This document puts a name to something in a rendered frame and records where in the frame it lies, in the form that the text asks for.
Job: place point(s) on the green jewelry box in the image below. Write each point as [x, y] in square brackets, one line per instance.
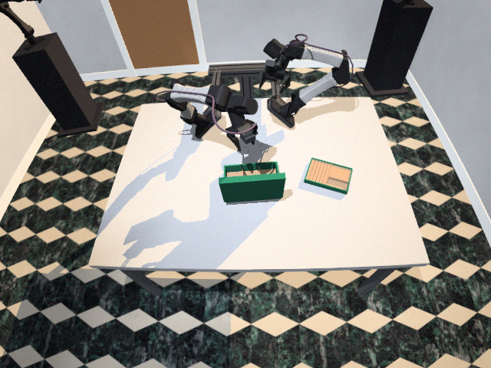
[251, 182]

